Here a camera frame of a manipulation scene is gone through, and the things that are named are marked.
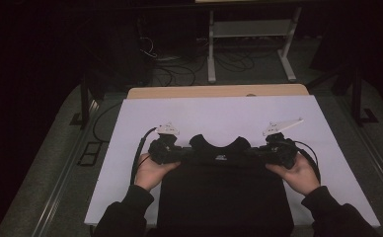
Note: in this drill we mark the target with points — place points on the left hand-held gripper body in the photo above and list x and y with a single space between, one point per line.
165 149

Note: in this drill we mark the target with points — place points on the person's left hand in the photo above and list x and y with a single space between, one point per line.
151 174

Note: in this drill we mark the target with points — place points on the white metal table frame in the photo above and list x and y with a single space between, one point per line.
250 28

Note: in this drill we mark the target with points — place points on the round table grommet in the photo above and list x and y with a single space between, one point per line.
250 95

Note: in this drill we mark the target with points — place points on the black metal stand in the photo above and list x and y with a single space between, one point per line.
84 98
356 95

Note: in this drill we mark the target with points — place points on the wooden table edge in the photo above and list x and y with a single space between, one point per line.
166 91

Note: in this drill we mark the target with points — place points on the black tank top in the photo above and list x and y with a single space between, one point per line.
224 197

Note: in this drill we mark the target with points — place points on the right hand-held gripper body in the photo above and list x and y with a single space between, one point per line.
280 151

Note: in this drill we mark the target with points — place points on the metal floor rail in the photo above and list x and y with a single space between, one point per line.
382 168
67 171

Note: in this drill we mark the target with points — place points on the person's right hand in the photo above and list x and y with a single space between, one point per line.
299 179

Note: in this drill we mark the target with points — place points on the white paper work sheet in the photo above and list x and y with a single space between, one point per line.
219 112

